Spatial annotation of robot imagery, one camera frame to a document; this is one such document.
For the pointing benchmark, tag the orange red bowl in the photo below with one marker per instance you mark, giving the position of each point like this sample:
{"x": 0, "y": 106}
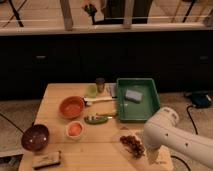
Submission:
{"x": 71, "y": 107}

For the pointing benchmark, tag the blue grey sponge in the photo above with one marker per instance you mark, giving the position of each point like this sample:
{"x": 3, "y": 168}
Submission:
{"x": 133, "y": 95}

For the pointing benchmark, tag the grey metal object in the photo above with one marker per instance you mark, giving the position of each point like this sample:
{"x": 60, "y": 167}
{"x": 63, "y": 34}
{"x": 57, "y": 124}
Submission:
{"x": 113, "y": 90}

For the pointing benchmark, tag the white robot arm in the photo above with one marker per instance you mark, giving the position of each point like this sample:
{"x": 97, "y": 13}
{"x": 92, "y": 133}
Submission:
{"x": 161, "y": 129}

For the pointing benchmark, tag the bunch of dark grapes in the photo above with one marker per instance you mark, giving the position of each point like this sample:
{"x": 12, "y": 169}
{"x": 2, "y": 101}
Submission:
{"x": 134, "y": 146}

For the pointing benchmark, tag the light green cup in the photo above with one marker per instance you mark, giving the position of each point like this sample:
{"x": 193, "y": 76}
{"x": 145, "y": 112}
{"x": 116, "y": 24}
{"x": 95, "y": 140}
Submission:
{"x": 91, "y": 91}

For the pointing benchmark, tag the white handled brush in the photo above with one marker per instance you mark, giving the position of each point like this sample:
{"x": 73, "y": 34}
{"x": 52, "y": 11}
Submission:
{"x": 90, "y": 101}

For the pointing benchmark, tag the wooden block eraser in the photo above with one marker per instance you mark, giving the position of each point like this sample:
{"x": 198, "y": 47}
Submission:
{"x": 46, "y": 160}

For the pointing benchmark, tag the dark purple bowl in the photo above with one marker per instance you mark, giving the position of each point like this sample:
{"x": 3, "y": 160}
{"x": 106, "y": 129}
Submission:
{"x": 35, "y": 138}

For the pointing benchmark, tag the green plastic tray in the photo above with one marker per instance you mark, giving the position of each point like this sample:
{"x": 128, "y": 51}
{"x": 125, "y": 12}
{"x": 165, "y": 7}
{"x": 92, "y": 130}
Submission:
{"x": 130, "y": 111}

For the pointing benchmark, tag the small brown jar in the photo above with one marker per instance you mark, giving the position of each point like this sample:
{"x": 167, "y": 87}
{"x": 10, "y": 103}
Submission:
{"x": 100, "y": 83}

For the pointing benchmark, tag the small white orange bowl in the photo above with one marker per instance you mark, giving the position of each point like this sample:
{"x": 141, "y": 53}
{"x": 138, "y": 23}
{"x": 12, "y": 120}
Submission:
{"x": 74, "y": 130}

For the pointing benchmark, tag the dark blue floor device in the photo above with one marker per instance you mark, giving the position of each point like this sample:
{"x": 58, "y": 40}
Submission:
{"x": 201, "y": 100}

